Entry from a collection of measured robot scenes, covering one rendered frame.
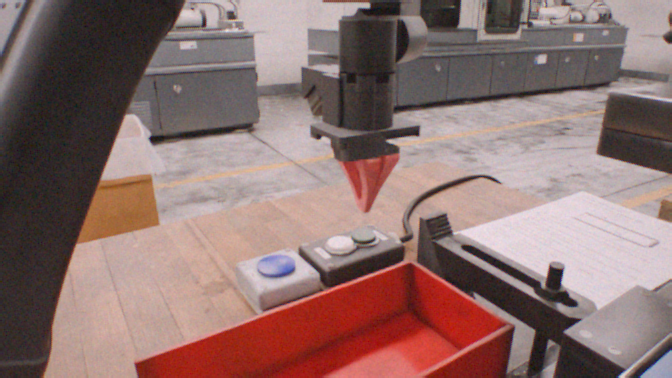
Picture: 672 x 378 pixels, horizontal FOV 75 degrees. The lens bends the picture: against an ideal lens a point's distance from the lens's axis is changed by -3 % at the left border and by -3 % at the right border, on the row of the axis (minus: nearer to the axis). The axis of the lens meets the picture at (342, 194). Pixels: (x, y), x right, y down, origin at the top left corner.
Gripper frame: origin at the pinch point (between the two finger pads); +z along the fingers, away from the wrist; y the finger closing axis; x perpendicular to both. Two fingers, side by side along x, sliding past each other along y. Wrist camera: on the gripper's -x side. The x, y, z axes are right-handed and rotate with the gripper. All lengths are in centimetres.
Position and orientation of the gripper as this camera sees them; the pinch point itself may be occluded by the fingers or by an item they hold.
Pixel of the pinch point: (363, 204)
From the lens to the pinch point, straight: 51.1
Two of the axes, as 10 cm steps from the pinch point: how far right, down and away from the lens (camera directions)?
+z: 0.0, 9.3, 3.8
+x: 5.3, 3.2, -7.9
